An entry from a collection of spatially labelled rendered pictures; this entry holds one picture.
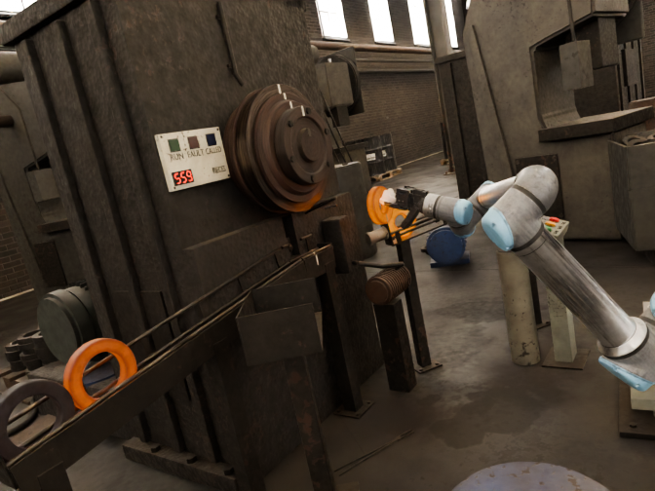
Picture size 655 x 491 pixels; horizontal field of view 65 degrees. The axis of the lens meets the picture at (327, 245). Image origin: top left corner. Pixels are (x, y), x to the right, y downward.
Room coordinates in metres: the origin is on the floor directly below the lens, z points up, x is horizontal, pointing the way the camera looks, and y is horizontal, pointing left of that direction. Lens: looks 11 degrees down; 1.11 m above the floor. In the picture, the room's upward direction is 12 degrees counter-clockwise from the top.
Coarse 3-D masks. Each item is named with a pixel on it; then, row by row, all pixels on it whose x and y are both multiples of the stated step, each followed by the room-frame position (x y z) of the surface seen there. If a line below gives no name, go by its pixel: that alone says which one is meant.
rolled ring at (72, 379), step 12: (84, 348) 1.22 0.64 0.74; (96, 348) 1.24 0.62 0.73; (108, 348) 1.27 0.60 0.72; (120, 348) 1.29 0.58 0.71; (72, 360) 1.20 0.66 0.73; (84, 360) 1.21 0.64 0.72; (120, 360) 1.30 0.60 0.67; (132, 360) 1.31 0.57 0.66; (72, 372) 1.18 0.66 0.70; (120, 372) 1.30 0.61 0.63; (132, 372) 1.30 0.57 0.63; (72, 384) 1.18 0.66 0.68; (72, 396) 1.17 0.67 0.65; (84, 396) 1.19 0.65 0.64; (84, 408) 1.19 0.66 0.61
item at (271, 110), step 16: (272, 96) 1.89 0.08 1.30; (288, 96) 1.96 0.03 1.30; (272, 112) 1.86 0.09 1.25; (256, 128) 1.81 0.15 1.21; (272, 128) 1.83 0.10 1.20; (256, 144) 1.79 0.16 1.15; (272, 144) 1.81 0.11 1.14; (272, 160) 1.80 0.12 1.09; (272, 176) 1.82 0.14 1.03; (288, 176) 1.85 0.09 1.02; (288, 192) 1.87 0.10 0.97; (304, 192) 1.91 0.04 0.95
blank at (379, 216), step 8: (368, 192) 2.05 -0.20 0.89; (376, 192) 2.04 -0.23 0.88; (368, 200) 2.02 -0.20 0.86; (376, 200) 2.03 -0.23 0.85; (368, 208) 2.02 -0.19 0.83; (376, 208) 2.02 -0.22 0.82; (384, 208) 2.09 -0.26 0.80; (392, 208) 2.11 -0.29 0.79; (376, 216) 2.01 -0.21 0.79; (384, 216) 2.05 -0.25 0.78
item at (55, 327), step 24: (72, 288) 2.52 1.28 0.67; (48, 312) 2.46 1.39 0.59; (72, 312) 2.36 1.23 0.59; (48, 336) 2.51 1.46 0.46; (72, 336) 2.36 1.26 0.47; (96, 336) 2.42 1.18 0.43; (96, 360) 2.58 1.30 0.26; (96, 384) 2.27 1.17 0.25; (48, 408) 2.56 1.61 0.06; (120, 432) 2.17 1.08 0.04
